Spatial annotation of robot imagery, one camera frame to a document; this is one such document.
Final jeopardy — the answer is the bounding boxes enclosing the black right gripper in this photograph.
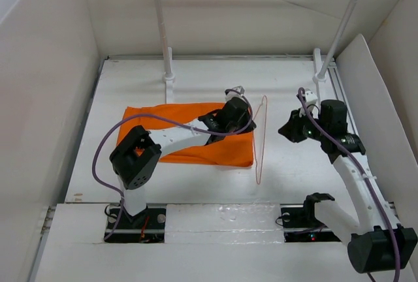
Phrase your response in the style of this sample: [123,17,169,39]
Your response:
[277,107,328,142]

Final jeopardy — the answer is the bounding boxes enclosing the orange trousers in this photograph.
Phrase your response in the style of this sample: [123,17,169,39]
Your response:
[117,102,253,167]

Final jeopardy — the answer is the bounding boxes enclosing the pink wire hanger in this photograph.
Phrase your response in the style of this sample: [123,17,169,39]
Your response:
[253,95,268,185]

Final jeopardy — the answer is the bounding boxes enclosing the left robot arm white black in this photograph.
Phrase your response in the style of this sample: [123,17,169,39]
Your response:
[110,95,256,228]

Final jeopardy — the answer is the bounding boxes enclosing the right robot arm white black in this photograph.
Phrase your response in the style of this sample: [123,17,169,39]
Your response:
[278,99,417,281]

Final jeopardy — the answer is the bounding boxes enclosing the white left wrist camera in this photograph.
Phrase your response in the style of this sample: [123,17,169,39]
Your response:
[225,86,245,101]

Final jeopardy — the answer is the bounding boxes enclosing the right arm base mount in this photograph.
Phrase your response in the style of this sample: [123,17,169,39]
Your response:
[276,204,340,243]

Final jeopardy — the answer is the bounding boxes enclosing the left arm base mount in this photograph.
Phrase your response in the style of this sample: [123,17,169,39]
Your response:
[104,206,167,243]

